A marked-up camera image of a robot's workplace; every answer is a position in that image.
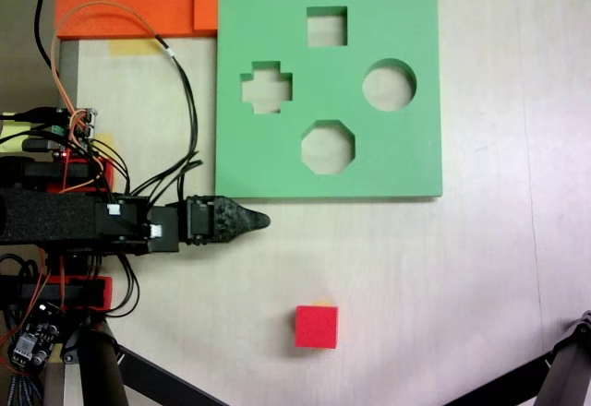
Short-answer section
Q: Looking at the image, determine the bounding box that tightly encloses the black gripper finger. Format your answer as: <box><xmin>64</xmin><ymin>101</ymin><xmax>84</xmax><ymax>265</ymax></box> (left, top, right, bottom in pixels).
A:
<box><xmin>212</xmin><ymin>196</ymin><xmax>272</xmax><ymax>245</ymax></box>

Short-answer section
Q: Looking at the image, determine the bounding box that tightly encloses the red square block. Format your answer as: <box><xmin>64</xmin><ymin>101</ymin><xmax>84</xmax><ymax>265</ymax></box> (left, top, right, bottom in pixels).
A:
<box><xmin>294</xmin><ymin>304</ymin><xmax>340</xmax><ymax>350</ymax></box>

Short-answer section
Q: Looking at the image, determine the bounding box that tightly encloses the large orange foam block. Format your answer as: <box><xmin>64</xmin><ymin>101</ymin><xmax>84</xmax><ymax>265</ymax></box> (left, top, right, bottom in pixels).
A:
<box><xmin>54</xmin><ymin>0</ymin><xmax>219</xmax><ymax>41</ymax></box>

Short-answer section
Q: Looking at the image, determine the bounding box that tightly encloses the red and black table clamp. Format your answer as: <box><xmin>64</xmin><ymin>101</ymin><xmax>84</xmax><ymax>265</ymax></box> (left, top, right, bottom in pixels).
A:
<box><xmin>0</xmin><ymin>154</ymin><xmax>116</xmax><ymax>194</ymax></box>
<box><xmin>0</xmin><ymin>274</ymin><xmax>115</xmax><ymax>312</ymax></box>

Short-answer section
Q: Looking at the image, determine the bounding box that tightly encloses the yellow tape strip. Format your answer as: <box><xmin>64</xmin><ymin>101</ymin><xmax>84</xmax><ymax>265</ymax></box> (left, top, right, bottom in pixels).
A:
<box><xmin>93</xmin><ymin>132</ymin><xmax>116</xmax><ymax>161</ymax></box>
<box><xmin>109</xmin><ymin>39</ymin><xmax>163</xmax><ymax>57</ymax></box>

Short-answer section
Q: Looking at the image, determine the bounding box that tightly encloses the thin black tripod brace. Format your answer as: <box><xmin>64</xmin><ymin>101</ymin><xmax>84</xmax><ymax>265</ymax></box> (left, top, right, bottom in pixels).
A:
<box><xmin>440</xmin><ymin>354</ymin><xmax>555</xmax><ymax>406</ymax></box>
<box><xmin>115</xmin><ymin>345</ymin><xmax>230</xmax><ymax>406</ymax></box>

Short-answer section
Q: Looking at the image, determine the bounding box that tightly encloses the black tripod leg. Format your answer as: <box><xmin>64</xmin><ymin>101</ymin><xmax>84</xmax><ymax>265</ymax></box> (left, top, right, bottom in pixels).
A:
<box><xmin>533</xmin><ymin>308</ymin><xmax>591</xmax><ymax>406</ymax></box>
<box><xmin>62</xmin><ymin>317</ymin><xmax>130</xmax><ymax>406</ymax></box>

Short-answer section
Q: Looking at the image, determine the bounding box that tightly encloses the green shape sorter board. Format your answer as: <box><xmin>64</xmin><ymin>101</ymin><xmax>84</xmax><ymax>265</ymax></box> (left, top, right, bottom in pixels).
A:
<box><xmin>213</xmin><ymin>0</ymin><xmax>444</xmax><ymax>203</ymax></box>

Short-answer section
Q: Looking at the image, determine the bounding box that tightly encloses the small black circuit board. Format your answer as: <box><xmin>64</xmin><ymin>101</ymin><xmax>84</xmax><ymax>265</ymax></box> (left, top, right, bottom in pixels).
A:
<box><xmin>7</xmin><ymin>303</ymin><xmax>62</xmax><ymax>371</ymax></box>

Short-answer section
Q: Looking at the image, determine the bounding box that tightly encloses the yellow paper note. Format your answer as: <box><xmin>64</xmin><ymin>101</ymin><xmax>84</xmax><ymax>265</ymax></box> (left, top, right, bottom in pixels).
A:
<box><xmin>0</xmin><ymin>118</ymin><xmax>31</xmax><ymax>153</ymax></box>

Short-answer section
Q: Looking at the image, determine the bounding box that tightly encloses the short black motor cable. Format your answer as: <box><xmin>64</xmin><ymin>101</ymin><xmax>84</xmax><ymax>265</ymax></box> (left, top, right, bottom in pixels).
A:
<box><xmin>166</xmin><ymin>159</ymin><xmax>205</xmax><ymax>208</ymax></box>

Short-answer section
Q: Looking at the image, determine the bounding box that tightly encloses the black cable loop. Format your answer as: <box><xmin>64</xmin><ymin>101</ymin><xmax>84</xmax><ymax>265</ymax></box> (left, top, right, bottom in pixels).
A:
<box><xmin>106</xmin><ymin>253</ymin><xmax>140</xmax><ymax>318</ymax></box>

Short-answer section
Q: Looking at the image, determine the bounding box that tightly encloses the long black wire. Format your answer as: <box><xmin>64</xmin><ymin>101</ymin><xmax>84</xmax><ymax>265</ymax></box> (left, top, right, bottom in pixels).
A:
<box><xmin>156</xmin><ymin>34</ymin><xmax>201</xmax><ymax>195</ymax></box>

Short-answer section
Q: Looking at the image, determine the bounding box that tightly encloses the circuit board with wires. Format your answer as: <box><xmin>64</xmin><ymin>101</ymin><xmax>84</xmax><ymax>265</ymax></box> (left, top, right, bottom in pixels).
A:
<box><xmin>50</xmin><ymin>106</ymin><xmax>102</xmax><ymax>158</ymax></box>

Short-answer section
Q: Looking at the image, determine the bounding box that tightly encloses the black USB cable plug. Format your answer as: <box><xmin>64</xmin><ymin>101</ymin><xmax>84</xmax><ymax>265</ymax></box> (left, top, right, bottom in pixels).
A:
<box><xmin>20</xmin><ymin>137</ymin><xmax>62</xmax><ymax>152</ymax></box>
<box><xmin>0</xmin><ymin>107</ymin><xmax>64</xmax><ymax>125</ymax></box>

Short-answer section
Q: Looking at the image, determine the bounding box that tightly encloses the thin orange wire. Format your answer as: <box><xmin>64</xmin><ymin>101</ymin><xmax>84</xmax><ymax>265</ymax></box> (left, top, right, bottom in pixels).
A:
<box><xmin>50</xmin><ymin>1</ymin><xmax>163</xmax><ymax>125</ymax></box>

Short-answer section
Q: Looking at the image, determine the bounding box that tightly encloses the braided black white cable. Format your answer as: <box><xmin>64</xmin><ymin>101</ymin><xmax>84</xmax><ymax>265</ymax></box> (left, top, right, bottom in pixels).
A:
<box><xmin>6</xmin><ymin>372</ymin><xmax>45</xmax><ymax>406</ymax></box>

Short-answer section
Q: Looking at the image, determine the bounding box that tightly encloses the thick black cable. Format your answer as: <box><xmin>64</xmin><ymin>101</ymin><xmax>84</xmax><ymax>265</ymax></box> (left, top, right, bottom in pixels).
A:
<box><xmin>33</xmin><ymin>0</ymin><xmax>54</xmax><ymax>69</ymax></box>

